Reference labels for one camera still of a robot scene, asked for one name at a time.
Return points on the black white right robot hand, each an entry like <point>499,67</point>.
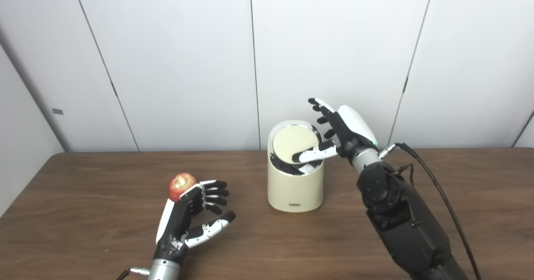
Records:
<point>352,132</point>

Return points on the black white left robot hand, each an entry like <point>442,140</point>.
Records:
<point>175,225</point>

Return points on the red apple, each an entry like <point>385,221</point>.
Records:
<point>180,184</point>

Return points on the cream round bin lid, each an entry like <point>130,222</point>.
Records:
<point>292,142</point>

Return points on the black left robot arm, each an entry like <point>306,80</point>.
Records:
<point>163,271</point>

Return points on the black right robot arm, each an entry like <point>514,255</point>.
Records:
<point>400,217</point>

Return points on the cream-colored bin body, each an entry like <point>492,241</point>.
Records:
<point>295,190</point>

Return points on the small gray wall tag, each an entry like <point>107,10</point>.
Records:
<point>58,112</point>

